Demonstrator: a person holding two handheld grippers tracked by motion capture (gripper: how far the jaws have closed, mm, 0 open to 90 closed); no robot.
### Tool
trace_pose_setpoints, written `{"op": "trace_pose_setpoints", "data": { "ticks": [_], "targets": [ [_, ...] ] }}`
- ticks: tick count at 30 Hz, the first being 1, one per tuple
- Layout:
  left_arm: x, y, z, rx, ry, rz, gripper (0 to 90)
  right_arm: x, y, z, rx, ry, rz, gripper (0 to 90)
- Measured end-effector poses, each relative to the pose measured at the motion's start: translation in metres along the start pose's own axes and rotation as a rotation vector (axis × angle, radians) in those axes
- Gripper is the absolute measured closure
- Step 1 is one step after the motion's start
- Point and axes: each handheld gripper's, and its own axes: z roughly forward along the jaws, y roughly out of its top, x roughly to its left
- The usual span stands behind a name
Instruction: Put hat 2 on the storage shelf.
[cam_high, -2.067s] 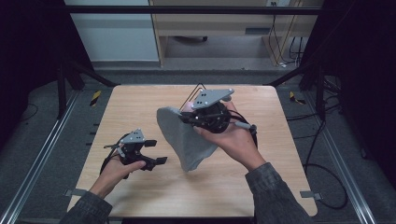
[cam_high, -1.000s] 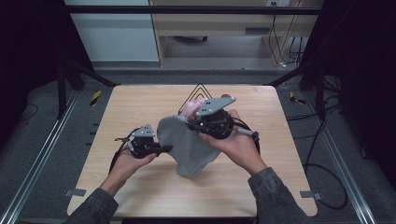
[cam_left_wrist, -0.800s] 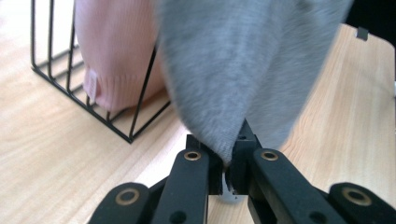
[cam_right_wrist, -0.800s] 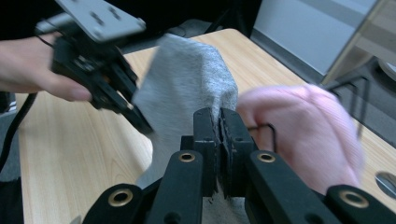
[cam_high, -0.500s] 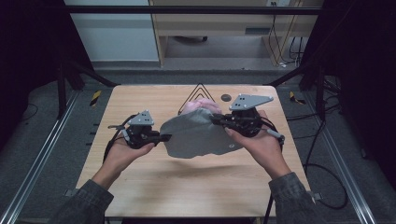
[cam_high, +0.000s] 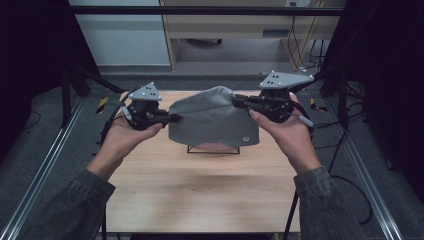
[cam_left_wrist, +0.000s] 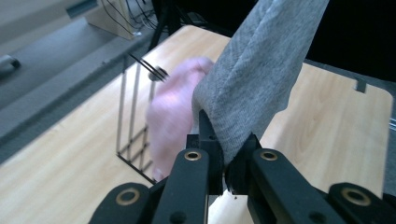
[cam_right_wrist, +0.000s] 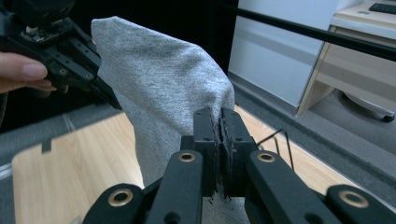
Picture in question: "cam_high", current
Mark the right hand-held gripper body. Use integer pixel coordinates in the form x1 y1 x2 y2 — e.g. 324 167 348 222
257 70 315 124

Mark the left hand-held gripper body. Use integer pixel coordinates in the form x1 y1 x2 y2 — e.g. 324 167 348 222
121 81 170 132

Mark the grey beanie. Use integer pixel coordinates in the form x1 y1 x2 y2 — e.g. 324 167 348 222
167 85 261 149

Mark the pink beanie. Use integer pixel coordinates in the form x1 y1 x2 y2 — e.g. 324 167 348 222
199 142 240 150

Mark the black wire rack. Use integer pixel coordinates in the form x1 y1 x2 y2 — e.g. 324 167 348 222
186 143 241 156

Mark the person's left hand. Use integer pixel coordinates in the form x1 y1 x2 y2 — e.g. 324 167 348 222
99 114 165 162

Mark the person's right hand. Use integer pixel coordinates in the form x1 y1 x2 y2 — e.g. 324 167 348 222
248 92 320 164

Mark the yellow black tape strip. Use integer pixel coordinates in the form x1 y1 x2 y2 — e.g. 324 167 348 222
309 97 329 113
96 96 110 115

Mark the white cabinet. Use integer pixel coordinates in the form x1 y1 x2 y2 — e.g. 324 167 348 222
67 0 172 67

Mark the wooden desk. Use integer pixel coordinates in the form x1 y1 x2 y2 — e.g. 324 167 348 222
159 0 348 72

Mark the black curtain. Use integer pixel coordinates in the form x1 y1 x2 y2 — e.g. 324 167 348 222
0 0 102 163
321 0 424 204

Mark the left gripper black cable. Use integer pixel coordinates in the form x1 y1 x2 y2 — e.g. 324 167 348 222
97 92 133 240

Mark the yellow cable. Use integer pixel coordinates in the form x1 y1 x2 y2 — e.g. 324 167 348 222
287 15 317 72

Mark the black frame strut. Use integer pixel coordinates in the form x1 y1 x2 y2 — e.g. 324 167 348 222
69 64 130 95
289 64 342 95

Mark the straight black floor cable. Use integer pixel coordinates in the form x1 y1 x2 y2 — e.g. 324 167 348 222
313 109 365 132

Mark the black frame post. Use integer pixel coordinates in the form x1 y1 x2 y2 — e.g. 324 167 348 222
336 69 350 130

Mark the black frame crossbar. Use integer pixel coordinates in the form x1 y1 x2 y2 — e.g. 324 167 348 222
67 5 346 17

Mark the aluminium rail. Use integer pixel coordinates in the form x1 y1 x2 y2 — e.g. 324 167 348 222
0 96 88 240
323 96 406 240

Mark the looped black floor cable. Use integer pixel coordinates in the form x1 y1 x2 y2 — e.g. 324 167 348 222
326 127 374 225

